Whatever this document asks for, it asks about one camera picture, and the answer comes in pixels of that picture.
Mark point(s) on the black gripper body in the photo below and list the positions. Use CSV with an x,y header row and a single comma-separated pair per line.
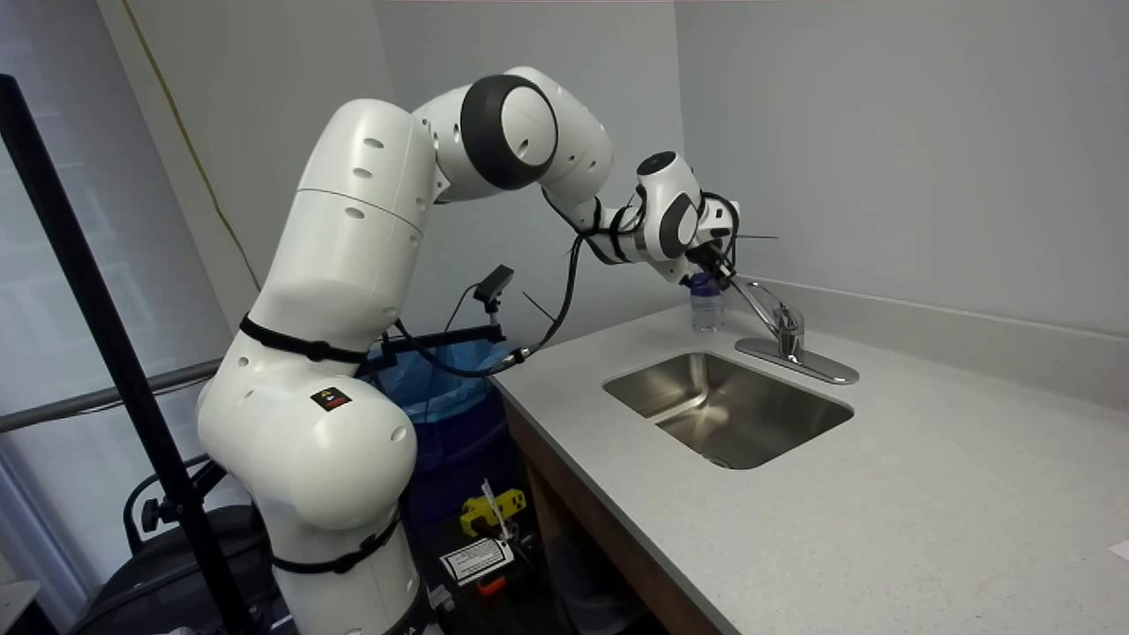
x,y
710,255

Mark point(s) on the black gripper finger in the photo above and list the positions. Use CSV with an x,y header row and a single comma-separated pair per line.
x,y
768,298
754,309

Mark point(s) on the chrome sink faucet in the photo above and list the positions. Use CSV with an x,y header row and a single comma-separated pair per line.
x,y
828,369

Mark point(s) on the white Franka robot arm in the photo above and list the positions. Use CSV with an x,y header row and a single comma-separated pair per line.
x,y
353,233

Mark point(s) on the clear smartwater bottle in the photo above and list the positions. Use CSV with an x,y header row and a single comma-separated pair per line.
x,y
707,312

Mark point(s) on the stainless steel sink basin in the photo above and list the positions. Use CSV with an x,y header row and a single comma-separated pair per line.
x,y
728,410

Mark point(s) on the black mounting bar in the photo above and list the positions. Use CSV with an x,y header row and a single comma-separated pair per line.
x,y
452,341

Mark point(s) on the brown wooden counter cabinet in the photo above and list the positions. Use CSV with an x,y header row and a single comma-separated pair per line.
x,y
613,553

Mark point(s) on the blue recycling bin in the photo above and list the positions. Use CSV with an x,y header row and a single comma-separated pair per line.
x,y
452,446

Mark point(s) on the yellow power outlet box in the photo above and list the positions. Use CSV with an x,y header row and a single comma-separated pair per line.
x,y
487,514

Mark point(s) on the white labelled box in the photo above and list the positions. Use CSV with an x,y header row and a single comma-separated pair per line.
x,y
479,563

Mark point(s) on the black tripod pole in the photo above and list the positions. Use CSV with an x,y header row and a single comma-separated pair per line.
x,y
95,303

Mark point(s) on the black rolling case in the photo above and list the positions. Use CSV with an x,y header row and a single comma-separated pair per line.
x,y
127,595

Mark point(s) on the small black mounted camera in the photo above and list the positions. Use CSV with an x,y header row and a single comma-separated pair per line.
x,y
494,285

